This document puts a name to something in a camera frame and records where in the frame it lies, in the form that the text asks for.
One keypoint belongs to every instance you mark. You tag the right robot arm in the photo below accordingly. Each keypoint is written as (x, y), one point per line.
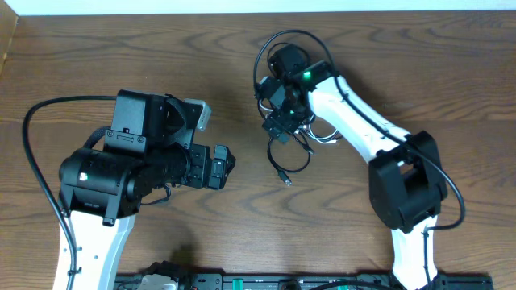
(406, 184)

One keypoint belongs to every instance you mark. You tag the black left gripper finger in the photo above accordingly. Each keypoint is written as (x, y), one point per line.
(223, 162)
(180, 121)

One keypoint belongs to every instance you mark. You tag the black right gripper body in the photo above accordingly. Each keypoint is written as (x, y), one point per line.
(286, 118)

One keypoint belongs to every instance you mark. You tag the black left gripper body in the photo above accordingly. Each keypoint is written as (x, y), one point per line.
(199, 161)

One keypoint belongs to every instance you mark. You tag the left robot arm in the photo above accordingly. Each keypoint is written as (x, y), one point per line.
(149, 145)

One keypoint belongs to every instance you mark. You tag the wooden side panel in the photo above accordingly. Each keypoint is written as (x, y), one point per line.
(8, 23)

